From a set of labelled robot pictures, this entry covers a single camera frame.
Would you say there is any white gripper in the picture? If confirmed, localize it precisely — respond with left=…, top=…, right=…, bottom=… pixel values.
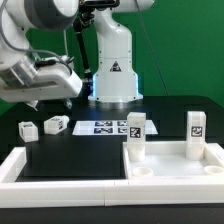
left=0, top=60, right=82, bottom=111

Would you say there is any white square tabletop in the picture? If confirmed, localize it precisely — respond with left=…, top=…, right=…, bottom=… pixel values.
left=123, top=141, right=224, bottom=179

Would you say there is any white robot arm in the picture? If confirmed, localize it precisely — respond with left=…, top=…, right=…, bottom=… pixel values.
left=0, top=0, right=155, bottom=108

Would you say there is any white sheet with AprilTags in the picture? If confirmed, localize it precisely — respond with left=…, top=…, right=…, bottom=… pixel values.
left=71, top=119, right=159, bottom=136

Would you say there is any white U-shaped obstacle fence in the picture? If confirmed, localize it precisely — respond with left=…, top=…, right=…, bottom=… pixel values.
left=0, top=147, right=224, bottom=208

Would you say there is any black cable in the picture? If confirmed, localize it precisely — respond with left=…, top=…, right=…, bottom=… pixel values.
left=43, top=78, right=93, bottom=98

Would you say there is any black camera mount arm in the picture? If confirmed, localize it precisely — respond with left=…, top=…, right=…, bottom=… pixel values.
left=73, top=0, right=120, bottom=84

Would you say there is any grey braided robot cable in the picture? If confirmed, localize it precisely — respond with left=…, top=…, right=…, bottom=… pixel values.
left=0, top=0, right=76, bottom=74

